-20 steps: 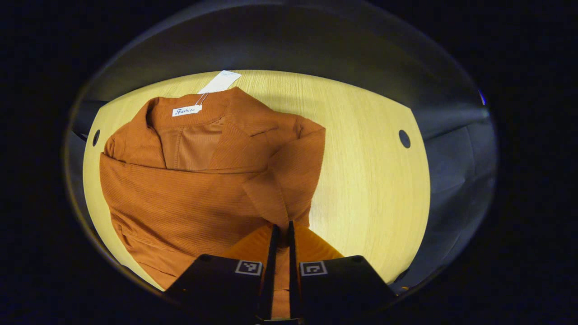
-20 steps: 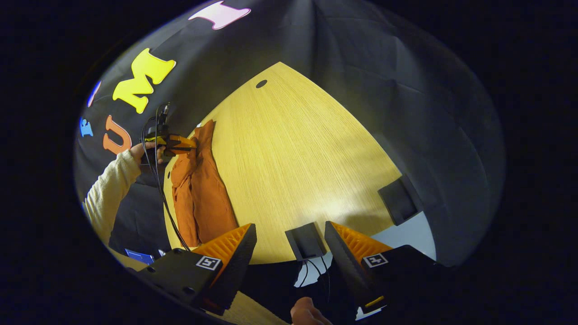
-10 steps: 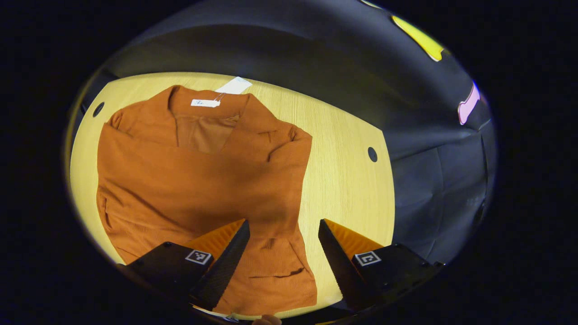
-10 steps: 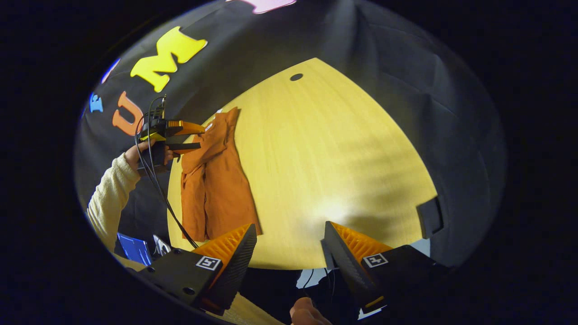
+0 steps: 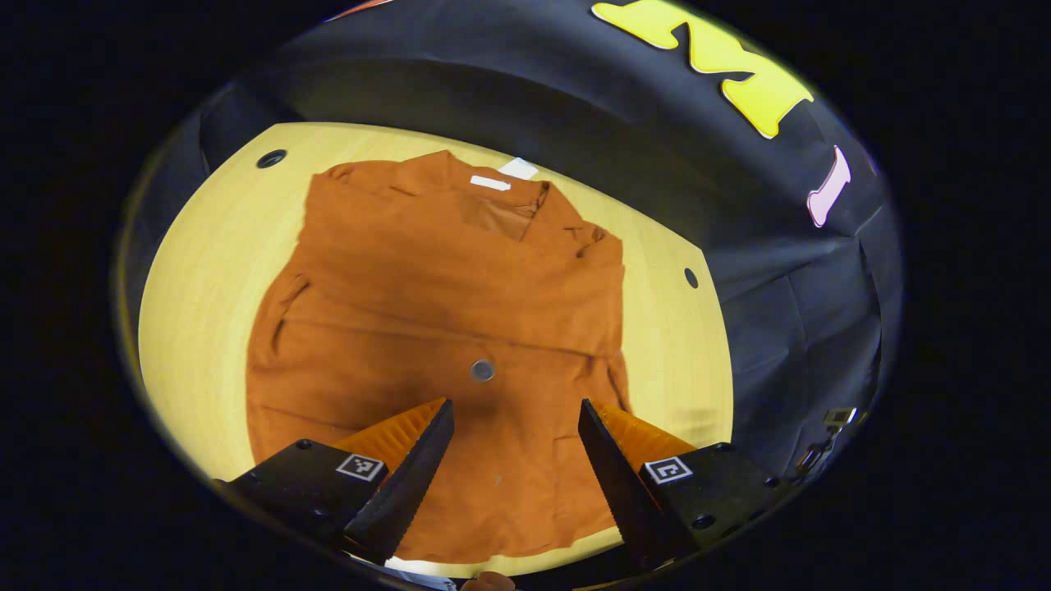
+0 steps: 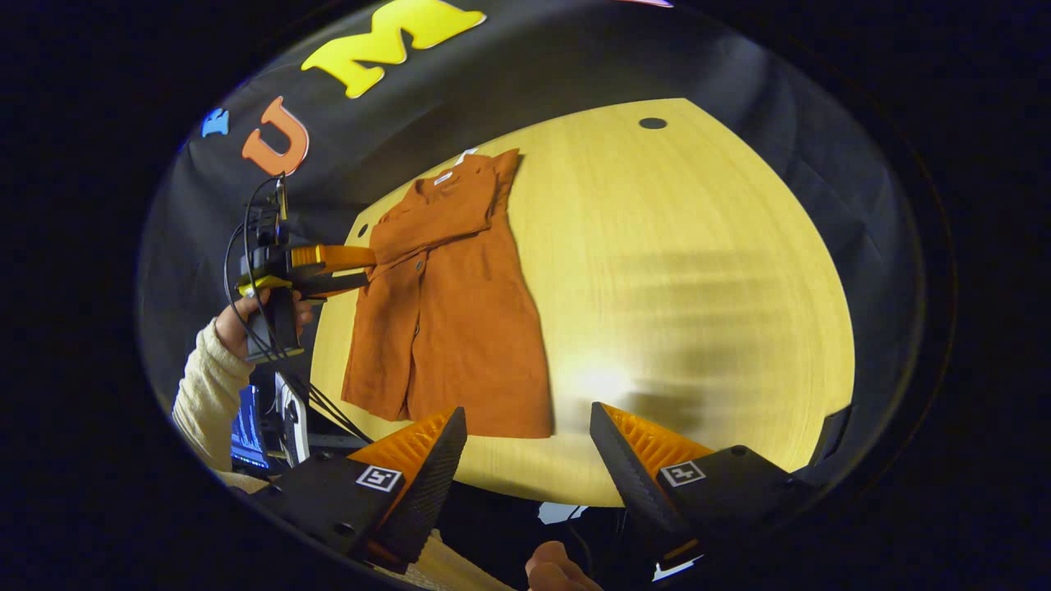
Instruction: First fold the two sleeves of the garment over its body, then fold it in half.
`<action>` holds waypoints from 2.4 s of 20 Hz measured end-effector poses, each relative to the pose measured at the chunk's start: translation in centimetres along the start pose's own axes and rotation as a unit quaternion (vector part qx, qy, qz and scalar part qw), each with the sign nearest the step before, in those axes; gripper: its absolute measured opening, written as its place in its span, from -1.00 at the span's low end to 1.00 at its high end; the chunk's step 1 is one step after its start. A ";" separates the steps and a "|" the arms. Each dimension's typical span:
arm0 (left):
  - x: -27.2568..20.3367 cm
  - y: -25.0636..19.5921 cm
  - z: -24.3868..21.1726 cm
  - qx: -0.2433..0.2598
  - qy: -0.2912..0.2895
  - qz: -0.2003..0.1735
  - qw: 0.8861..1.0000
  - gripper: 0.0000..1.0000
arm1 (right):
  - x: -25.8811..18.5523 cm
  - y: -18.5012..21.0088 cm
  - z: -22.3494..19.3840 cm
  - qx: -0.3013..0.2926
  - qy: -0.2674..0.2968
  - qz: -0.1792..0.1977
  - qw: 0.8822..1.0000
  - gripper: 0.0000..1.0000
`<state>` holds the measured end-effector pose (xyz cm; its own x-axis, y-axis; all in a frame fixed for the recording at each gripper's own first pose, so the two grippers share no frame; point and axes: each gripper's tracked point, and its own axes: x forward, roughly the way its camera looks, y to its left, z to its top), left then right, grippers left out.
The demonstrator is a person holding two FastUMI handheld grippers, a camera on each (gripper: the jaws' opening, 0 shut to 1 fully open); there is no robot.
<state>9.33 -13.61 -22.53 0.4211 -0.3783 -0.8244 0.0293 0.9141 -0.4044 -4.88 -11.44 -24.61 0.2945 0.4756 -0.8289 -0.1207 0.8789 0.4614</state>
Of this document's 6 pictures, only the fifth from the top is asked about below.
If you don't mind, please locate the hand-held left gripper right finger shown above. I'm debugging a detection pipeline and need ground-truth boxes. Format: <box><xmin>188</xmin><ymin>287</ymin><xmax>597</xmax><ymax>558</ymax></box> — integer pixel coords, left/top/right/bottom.
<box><xmin>577</xmin><ymin>398</ymin><xmax>793</xmax><ymax>571</ymax></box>

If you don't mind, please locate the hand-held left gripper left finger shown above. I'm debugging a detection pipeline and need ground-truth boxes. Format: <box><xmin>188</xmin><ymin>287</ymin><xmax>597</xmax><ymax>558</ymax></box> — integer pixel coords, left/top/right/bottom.
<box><xmin>212</xmin><ymin>398</ymin><xmax>457</xmax><ymax>567</ymax></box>

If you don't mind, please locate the rust orange knit jacket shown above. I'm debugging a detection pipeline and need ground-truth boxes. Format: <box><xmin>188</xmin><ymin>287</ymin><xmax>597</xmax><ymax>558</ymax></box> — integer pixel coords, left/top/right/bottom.
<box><xmin>245</xmin><ymin>149</ymin><xmax>633</xmax><ymax>566</ymax></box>

